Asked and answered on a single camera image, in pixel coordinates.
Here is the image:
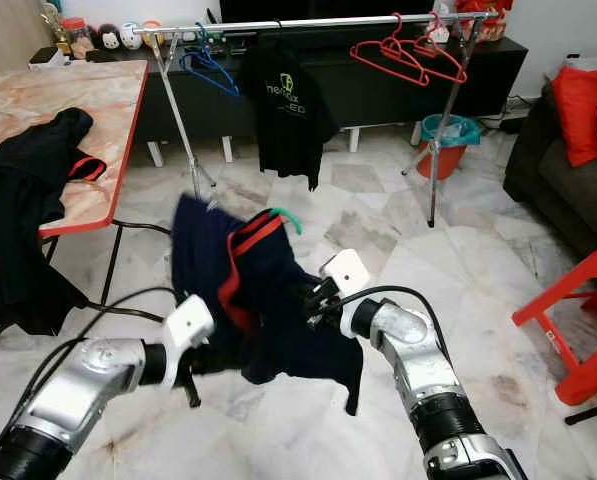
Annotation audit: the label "dark grey fabric sofa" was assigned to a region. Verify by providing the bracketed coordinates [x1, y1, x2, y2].
[503, 80, 597, 260]

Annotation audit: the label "black power adapter box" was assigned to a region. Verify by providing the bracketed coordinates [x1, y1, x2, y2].
[497, 114, 530, 133]

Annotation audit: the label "white box black lid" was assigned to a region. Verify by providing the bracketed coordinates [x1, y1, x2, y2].
[27, 47, 68, 71]

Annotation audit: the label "black flat screen television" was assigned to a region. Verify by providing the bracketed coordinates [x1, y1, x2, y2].
[218, 0, 436, 25]

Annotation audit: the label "navy garment red trim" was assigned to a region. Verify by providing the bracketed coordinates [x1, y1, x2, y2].
[170, 193, 367, 417]

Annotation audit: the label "blue plastic clothes hanger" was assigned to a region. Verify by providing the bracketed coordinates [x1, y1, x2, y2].
[178, 33, 242, 99]

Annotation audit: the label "red cushion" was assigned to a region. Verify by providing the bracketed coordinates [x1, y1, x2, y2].
[550, 64, 597, 169]

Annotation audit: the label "white blue round plush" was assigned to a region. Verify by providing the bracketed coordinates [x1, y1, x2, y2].
[119, 22, 145, 51]

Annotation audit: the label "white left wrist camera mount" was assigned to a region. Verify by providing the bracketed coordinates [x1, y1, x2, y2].
[162, 294, 217, 358]

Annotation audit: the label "silver metal clothes rack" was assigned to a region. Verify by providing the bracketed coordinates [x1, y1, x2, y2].
[135, 9, 499, 230]

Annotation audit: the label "gold blue trophy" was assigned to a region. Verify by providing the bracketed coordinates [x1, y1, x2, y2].
[37, 0, 68, 57]

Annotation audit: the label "clear jar red lid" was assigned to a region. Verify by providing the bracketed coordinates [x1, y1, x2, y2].
[60, 17, 94, 60]

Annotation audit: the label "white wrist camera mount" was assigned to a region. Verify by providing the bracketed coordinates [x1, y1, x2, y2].
[319, 248, 374, 300]
[162, 294, 217, 358]

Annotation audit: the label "black metal table legs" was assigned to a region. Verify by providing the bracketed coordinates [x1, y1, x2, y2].
[0, 221, 175, 347]

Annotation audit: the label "black white mouse plush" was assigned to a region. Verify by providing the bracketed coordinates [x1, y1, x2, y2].
[97, 24, 123, 52]

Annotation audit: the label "light wooden cabinet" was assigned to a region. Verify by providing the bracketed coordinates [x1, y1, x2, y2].
[0, 0, 52, 69]

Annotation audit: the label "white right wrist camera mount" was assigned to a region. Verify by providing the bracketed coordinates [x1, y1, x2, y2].
[319, 248, 374, 300]

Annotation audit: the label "black garment red trim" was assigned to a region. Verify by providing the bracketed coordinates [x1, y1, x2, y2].
[67, 154, 110, 184]

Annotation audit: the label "red plastic clothes hanger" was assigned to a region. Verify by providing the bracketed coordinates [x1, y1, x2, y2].
[402, 11, 470, 85]
[348, 13, 432, 88]

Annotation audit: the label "red seated statue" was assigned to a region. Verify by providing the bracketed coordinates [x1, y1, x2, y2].
[452, 0, 515, 42]

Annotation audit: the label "orange bin teal liner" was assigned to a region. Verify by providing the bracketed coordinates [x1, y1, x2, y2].
[415, 113, 483, 181]

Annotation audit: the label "green wire clothes hanger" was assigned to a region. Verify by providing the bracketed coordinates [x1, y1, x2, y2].
[271, 206, 305, 237]

